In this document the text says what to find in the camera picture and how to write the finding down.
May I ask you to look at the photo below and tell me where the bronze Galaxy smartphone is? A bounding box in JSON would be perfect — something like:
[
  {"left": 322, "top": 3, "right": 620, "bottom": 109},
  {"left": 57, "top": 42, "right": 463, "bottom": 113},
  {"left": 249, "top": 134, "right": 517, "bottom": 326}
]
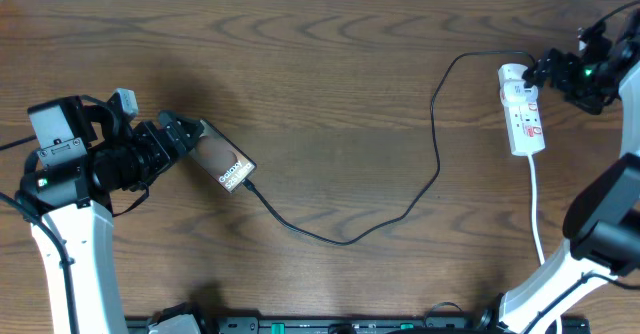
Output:
[{"left": 190, "top": 119, "right": 257, "bottom": 193}]

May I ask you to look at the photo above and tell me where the black USB charging cable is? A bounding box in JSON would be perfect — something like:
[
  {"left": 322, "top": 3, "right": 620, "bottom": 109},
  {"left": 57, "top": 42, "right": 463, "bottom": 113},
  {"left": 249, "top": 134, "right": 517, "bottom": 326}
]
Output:
[{"left": 242, "top": 49, "right": 539, "bottom": 247}]

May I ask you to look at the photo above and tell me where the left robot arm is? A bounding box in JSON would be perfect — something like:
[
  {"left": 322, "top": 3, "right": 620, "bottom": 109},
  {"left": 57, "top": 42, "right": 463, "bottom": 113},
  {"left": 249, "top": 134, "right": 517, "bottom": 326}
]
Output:
[{"left": 7, "top": 89, "right": 204, "bottom": 333}]

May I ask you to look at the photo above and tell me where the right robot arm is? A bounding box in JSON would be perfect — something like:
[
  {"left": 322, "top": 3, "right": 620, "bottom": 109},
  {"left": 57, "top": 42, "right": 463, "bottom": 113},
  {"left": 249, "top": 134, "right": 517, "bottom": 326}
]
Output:
[{"left": 476, "top": 11, "right": 639, "bottom": 333}]

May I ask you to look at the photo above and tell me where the white USB charger adapter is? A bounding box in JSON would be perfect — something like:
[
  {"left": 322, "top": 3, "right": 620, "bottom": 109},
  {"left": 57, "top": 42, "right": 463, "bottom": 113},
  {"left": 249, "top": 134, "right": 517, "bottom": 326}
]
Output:
[{"left": 498, "top": 63, "right": 528, "bottom": 88}]

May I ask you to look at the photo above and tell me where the white power strip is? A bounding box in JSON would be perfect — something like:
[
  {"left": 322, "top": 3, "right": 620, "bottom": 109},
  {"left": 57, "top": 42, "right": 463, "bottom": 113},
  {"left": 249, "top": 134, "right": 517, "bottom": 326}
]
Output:
[{"left": 500, "top": 80, "right": 545, "bottom": 157}]

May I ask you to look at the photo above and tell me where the white power strip cord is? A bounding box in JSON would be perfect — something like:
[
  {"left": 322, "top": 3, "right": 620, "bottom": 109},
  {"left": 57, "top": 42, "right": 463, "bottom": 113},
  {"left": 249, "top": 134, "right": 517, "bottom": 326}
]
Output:
[{"left": 526, "top": 154, "right": 564, "bottom": 334}]

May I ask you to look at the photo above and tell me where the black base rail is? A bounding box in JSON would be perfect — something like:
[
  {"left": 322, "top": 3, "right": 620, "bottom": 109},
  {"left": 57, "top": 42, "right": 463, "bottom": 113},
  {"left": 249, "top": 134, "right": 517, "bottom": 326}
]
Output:
[{"left": 124, "top": 303, "right": 591, "bottom": 334}]

